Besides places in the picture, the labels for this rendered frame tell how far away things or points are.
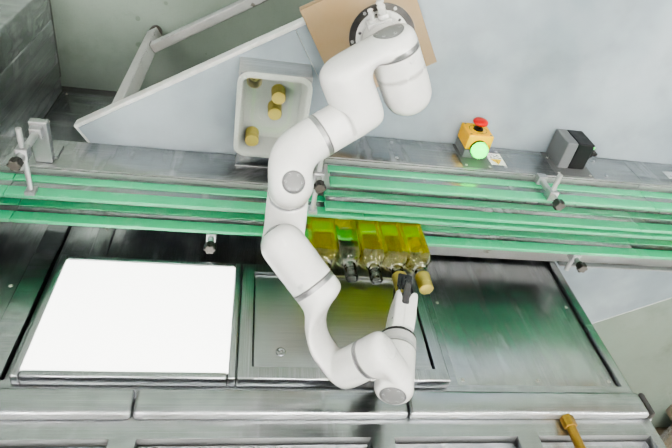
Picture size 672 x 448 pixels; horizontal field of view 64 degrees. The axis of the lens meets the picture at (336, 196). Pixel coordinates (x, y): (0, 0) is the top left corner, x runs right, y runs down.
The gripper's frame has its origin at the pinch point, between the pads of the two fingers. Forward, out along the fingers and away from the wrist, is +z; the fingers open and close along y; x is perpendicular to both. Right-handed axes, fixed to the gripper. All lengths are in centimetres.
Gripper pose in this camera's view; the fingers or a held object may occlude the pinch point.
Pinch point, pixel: (402, 287)
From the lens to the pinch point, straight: 125.8
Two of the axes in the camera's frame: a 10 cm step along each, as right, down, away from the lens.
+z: 1.6, -5.6, 8.1
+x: -9.7, -2.3, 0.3
